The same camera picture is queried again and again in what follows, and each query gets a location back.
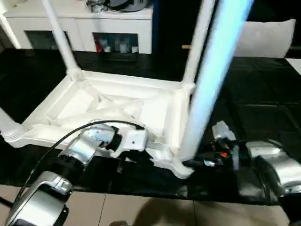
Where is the white plastic table top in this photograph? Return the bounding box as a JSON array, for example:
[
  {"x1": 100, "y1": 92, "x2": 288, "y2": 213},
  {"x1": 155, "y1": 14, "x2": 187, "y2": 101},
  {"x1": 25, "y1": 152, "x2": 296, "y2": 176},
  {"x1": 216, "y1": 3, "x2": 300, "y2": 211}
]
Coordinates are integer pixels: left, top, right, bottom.
[{"x1": 2, "y1": 70, "x2": 194, "y2": 179}]

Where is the black work mat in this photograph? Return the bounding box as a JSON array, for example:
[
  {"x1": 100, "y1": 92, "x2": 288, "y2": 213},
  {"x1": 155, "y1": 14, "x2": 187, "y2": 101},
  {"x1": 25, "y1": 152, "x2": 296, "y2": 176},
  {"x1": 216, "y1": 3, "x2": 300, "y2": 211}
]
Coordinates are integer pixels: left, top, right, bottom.
[{"x1": 0, "y1": 47, "x2": 301, "y2": 204}]

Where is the white flat board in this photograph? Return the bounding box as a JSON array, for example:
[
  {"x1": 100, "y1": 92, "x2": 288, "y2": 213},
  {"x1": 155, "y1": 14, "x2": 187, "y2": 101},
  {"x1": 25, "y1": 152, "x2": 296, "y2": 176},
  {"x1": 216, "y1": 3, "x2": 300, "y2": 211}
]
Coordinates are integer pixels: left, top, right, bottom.
[{"x1": 287, "y1": 57, "x2": 301, "y2": 74}]

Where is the grey cushion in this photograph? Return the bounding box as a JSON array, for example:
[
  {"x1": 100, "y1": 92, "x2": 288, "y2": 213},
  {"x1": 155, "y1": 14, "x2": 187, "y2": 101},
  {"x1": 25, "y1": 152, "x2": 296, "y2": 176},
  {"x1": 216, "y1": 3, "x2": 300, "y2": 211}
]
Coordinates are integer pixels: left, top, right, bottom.
[{"x1": 235, "y1": 19, "x2": 296, "y2": 58}]

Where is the black sofa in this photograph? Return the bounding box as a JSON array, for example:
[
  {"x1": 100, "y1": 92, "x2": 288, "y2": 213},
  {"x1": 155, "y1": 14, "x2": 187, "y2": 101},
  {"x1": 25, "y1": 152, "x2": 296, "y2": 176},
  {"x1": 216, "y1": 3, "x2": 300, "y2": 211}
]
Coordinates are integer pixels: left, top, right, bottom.
[{"x1": 151, "y1": 0, "x2": 301, "y2": 58}]

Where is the white glass-door cabinet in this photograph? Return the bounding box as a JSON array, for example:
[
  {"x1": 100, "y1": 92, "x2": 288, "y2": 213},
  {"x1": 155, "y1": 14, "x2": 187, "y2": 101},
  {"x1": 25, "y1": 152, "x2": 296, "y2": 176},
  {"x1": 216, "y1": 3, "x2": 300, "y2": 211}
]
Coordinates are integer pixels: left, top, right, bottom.
[{"x1": 0, "y1": 0, "x2": 153, "y2": 55}]

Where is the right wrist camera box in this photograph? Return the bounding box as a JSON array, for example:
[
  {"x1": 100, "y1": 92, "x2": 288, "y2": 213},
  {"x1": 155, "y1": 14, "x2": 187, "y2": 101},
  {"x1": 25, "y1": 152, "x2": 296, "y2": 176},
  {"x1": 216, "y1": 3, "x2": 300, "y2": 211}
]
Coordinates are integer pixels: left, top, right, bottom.
[{"x1": 212, "y1": 121, "x2": 237, "y2": 143}]

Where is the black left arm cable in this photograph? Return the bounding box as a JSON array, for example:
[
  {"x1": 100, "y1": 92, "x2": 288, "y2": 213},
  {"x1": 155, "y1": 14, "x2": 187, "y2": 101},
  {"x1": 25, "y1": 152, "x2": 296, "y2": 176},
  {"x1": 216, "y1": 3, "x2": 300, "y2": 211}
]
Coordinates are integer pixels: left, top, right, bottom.
[{"x1": 19, "y1": 120, "x2": 144, "y2": 208}]

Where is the black metal frame bar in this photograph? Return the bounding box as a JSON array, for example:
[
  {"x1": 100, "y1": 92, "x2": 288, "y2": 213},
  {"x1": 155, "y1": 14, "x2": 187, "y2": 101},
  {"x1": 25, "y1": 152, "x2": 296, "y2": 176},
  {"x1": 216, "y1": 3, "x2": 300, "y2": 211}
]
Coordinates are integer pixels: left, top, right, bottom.
[{"x1": 0, "y1": 198, "x2": 15, "y2": 209}]

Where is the dark cabled device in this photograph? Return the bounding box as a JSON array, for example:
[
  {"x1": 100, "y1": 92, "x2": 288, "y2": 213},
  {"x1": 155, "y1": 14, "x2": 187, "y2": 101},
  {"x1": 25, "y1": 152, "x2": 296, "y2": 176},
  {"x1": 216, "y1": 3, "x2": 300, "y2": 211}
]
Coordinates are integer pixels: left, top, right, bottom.
[{"x1": 86, "y1": 0, "x2": 152, "y2": 12}]

